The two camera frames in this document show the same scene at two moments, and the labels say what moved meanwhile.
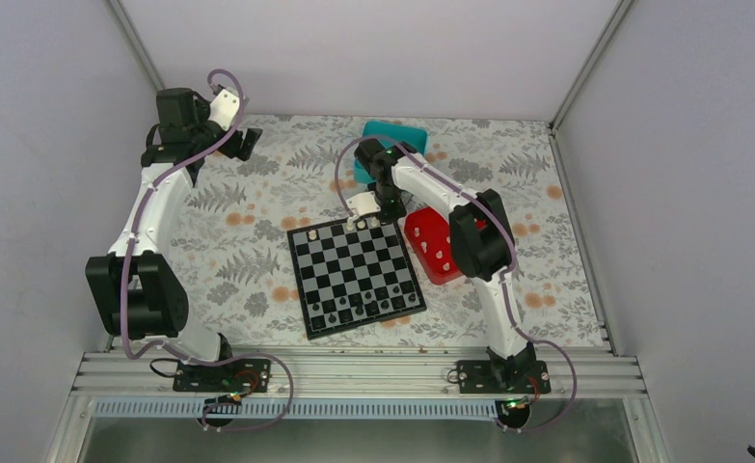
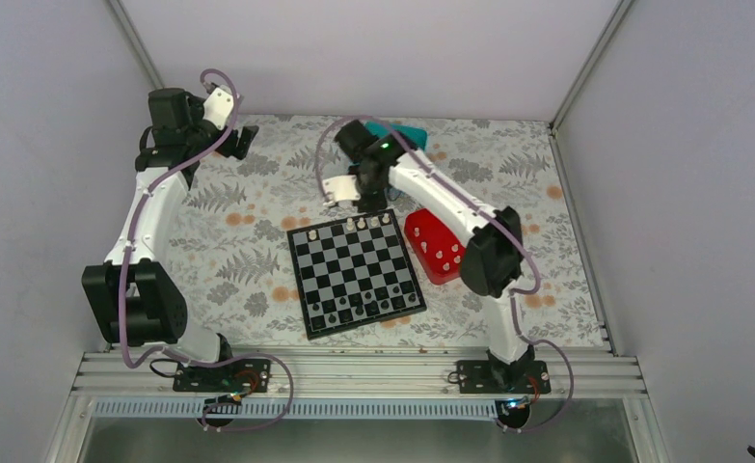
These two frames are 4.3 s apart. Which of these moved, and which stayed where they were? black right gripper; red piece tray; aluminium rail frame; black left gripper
Moved: black right gripper
Stayed: black left gripper; red piece tray; aluminium rail frame
